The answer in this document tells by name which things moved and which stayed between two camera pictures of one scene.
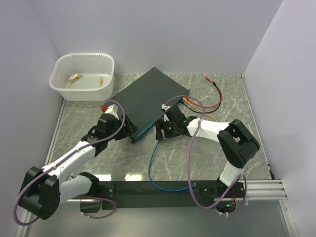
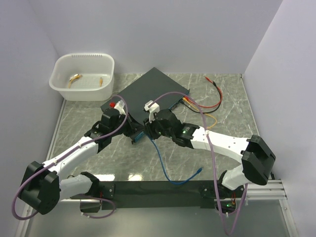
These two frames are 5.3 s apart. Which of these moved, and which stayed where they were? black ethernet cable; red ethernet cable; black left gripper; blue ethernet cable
Moved: blue ethernet cable
Stayed: black left gripper; black ethernet cable; red ethernet cable
